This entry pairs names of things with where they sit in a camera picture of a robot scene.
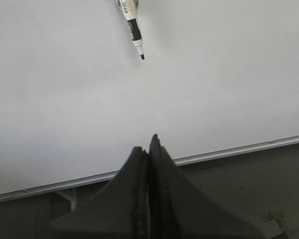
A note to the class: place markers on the black whiteboard marker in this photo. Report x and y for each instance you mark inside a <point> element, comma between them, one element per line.
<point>129,8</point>

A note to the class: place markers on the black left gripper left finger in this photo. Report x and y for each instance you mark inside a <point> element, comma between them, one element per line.
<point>117,211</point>

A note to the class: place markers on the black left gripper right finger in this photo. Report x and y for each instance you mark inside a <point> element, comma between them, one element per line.
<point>178,210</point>

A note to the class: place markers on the torn tape scrap on floor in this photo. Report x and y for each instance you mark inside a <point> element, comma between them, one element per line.
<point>278,217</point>

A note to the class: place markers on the white whiteboard with aluminium frame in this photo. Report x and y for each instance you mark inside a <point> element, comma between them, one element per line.
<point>219,77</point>

